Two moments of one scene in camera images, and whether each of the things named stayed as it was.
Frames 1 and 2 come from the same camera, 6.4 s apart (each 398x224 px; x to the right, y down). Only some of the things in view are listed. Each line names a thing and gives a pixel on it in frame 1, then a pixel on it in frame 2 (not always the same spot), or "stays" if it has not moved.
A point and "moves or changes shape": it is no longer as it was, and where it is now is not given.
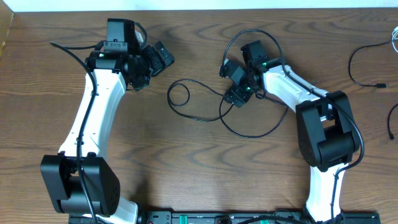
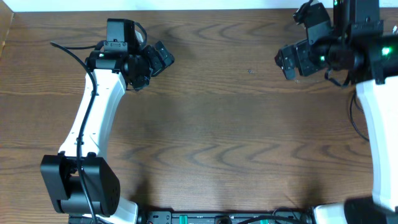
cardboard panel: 6,18 stays
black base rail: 233,216 stays
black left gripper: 159,61 stays
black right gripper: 236,96 to 302,49
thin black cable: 375,85 moves or changes shape
